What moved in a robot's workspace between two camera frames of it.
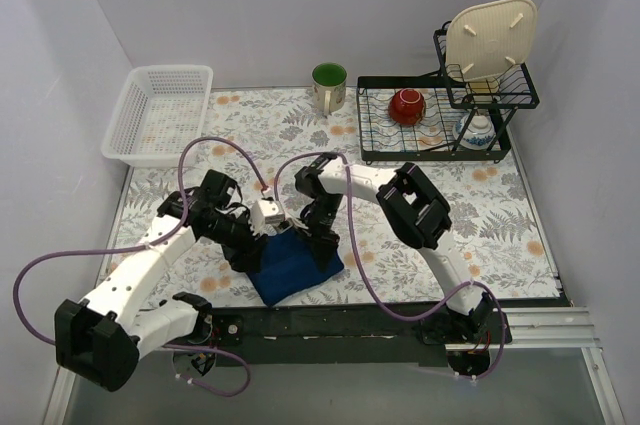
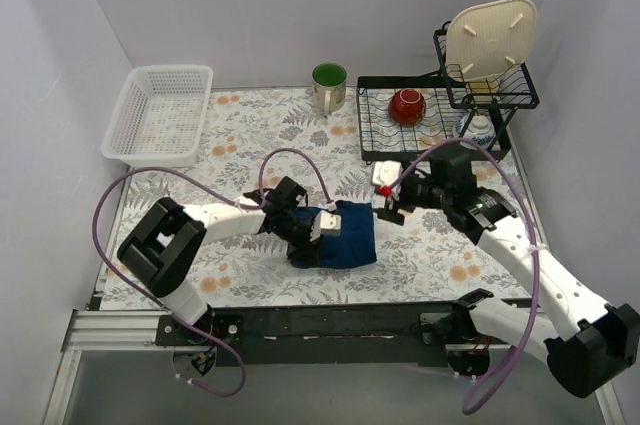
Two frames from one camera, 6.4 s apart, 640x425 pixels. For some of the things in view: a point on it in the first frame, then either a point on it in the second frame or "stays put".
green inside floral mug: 329,86 stays put
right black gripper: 323,234 → 400,198
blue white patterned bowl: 479,133 stays put
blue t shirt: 291,265 → 356,243
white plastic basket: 161,110 stays put
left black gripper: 248,251 → 305,246
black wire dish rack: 442,118 stays put
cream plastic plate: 491,37 stays put
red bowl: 407,106 stays put
